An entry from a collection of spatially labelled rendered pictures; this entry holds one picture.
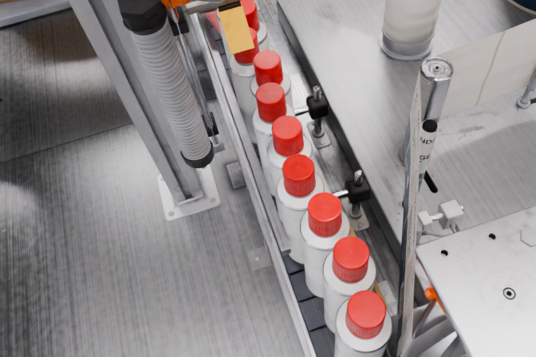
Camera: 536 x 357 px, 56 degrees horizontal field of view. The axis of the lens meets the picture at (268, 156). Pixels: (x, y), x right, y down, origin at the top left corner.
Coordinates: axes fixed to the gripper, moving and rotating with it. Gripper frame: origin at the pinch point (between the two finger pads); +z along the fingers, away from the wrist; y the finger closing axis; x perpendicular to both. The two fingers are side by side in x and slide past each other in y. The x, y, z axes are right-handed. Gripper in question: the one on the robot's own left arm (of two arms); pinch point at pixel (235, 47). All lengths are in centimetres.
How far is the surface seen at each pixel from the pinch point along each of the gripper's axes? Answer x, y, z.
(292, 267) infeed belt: -24.6, -3.4, 27.1
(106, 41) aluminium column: -29.7, -15.0, -7.0
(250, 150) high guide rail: -18.7, -3.8, 11.8
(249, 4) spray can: -16.0, 1.8, -6.1
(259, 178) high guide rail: -22.4, -3.9, 14.7
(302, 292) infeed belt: -27.5, -3.3, 29.4
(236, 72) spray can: -18.4, -2.5, 1.4
